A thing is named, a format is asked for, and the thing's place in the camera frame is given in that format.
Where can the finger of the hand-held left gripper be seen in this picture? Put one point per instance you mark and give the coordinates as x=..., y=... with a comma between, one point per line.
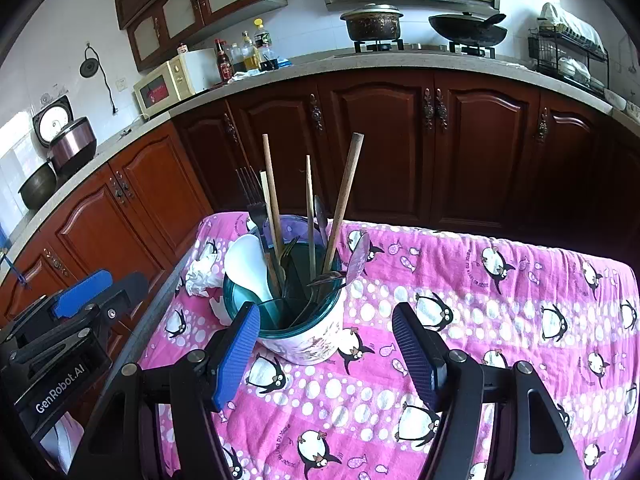
x=131, y=292
x=82, y=292

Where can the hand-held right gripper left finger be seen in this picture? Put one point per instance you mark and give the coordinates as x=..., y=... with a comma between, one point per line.
x=237, y=355

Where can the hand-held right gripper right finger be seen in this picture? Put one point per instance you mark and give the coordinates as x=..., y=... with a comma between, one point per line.
x=415, y=355

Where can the white floral utensil holder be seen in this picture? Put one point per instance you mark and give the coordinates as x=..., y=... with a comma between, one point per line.
x=310, y=340

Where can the white plastic rice spoon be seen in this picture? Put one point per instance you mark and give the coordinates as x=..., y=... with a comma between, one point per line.
x=247, y=267

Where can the metal spoon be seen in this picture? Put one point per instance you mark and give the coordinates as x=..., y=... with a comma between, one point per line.
x=359, y=255
x=320, y=212

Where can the metal fork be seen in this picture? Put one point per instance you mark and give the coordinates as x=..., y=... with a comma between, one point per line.
x=248, y=192

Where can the light bamboo chopstick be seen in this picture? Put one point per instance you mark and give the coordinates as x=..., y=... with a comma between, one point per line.
x=264, y=200

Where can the thin brown wooden chopstick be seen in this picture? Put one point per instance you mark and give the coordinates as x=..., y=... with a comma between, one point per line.
x=310, y=210
x=271, y=190

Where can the wide brown wooden chopstick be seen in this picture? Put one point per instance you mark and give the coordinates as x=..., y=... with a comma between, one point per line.
x=345, y=195

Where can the pink penguin print towel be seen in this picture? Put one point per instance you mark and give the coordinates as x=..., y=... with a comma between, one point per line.
x=450, y=285

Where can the dark metal basin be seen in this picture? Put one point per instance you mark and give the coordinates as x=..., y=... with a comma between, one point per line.
x=37, y=187

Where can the open rice cooker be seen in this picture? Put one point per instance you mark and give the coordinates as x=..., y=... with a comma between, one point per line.
x=70, y=145

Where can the cream microwave oven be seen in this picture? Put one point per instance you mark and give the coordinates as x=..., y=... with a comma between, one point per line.
x=160, y=90

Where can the dark wooden base cabinets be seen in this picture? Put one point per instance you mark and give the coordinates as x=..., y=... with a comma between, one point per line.
x=385, y=150

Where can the white square container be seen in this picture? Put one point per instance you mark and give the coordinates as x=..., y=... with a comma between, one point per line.
x=200, y=70

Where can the white cloth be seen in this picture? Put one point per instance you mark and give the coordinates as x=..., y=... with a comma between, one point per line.
x=245, y=76

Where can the red sauce bottle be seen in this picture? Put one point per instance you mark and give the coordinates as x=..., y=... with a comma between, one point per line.
x=223, y=62

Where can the dark sauce bottle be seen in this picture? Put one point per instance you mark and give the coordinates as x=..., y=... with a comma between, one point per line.
x=235, y=57

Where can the small yellow oil bottle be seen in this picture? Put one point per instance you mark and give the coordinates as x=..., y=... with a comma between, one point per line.
x=249, y=55

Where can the large yellow-capped oil bottle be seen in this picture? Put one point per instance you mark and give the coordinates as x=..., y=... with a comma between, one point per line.
x=263, y=42

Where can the grey stone countertop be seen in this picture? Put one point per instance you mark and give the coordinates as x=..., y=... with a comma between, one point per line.
x=310, y=67

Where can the gas stove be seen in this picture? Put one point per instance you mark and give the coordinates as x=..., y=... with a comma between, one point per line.
x=425, y=49

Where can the patterned white bowl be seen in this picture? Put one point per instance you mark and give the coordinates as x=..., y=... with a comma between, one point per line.
x=615, y=100

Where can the black wok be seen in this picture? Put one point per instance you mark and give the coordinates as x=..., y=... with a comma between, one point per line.
x=467, y=32

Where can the lidded cooking pot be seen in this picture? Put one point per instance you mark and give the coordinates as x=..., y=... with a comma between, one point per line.
x=372, y=22

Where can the white wall socket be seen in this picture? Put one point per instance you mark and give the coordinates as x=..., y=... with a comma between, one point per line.
x=120, y=85

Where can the black round wall fixture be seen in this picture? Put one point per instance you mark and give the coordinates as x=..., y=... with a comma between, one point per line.
x=90, y=67

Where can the dark wooden wall cabinet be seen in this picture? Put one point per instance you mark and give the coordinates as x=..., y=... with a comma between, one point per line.
x=195, y=5

